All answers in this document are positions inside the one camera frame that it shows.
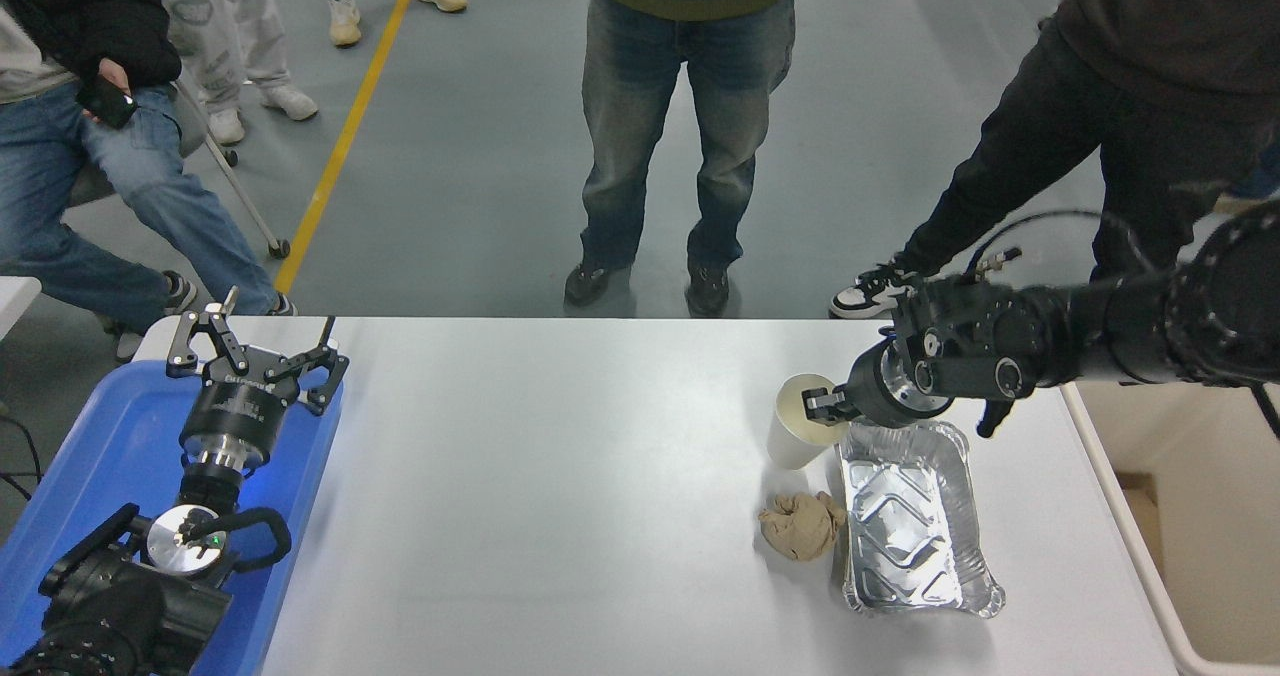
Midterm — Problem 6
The person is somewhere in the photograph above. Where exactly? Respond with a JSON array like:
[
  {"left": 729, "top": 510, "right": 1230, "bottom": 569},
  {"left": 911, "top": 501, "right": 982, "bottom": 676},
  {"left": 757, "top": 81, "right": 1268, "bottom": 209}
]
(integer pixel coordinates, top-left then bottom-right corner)
[
  {"left": 150, "top": 0, "right": 319, "bottom": 147},
  {"left": 310, "top": 0, "right": 468, "bottom": 47},
  {"left": 828, "top": 0, "right": 1280, "bottom": 320},
  {"left": 0, "top": 0, "right": 298, "bottom": 362},
  {"left": 563, "top": 0, "right": 799, "bottom": 319}
]

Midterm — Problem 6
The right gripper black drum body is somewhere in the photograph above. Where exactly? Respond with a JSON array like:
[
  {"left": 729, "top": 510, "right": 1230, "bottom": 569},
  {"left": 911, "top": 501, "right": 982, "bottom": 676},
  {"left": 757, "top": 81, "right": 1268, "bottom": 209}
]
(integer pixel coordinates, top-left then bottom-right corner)
[{"left": 845, "top": 339, "right": 907, "bottom": 429}]

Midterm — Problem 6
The crumpled tan paper ball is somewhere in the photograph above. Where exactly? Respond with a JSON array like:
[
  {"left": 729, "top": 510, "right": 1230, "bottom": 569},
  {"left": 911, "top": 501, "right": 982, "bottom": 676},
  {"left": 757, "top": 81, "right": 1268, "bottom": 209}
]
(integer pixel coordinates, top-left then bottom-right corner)
[{"left": 757, "top": 491, "right": 847, "bottom": 562}]

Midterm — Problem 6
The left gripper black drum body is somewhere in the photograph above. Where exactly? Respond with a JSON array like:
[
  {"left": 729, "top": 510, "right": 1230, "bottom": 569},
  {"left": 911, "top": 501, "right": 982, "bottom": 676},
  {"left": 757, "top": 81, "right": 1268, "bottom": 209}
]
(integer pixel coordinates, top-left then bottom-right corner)
[{"left": 178, "top": 350, "right": 301, "bottom": 454}]

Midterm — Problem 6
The thin black floor cable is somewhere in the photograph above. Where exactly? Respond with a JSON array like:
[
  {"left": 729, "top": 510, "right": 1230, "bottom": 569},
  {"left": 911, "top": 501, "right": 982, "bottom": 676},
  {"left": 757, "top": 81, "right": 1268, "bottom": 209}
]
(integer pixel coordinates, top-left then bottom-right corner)
[{"left": 0, "top": 414, "right": 43, "bottom": 502}]

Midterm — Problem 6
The grey wheeled chair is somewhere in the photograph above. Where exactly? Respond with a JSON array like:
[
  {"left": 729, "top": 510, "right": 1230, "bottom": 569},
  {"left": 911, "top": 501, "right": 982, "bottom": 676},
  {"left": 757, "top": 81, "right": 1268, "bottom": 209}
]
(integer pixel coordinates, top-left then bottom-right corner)
[{"left": 68, "top": 78, "right": 291, "bottom": 260}]

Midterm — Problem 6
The blue plastic tray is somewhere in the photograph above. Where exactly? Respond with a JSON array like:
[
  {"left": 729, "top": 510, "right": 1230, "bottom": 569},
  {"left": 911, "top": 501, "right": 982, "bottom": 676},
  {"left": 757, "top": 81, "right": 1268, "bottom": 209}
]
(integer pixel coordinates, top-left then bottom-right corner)
[{"left": 0, "top": 359, "right": 344, "bottom": 676}]

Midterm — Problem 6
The white paper cup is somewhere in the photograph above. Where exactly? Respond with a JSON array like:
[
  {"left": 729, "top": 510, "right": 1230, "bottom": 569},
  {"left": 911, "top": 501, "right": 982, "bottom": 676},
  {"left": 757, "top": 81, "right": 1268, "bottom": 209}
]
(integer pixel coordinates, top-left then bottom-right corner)
[{"left": 767, "top": 373, "right": 852, "bottom": 471}]

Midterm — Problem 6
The white table corner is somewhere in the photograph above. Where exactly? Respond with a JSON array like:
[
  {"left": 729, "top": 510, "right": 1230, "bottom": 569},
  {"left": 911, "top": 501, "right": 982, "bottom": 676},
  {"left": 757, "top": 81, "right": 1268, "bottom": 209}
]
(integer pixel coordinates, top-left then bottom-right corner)
[{"left": 0, "top": 276, "right": 42, "bottom": 340}]

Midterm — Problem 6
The silver foil tray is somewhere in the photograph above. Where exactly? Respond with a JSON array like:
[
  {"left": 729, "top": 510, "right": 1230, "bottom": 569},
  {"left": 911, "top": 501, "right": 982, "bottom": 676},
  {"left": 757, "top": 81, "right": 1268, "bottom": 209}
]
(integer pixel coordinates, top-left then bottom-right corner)
[{"left": 836, "top": 418, "right": 1007, "bottom": 619}]

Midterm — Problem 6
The large pale plastic bin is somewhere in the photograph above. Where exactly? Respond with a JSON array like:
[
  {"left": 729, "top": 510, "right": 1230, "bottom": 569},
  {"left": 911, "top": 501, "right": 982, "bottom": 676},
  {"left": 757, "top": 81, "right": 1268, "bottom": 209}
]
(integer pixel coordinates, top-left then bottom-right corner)
[{"left": 1060, "top": 376, "right": 1280, "bottom": 676}]

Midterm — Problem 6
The black phone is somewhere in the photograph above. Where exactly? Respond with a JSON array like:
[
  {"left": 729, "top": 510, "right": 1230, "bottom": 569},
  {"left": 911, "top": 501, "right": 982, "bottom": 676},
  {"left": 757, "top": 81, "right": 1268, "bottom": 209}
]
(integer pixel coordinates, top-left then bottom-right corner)
[{"left": 77, "top": 76, "right": 139, "bottom": 130}]

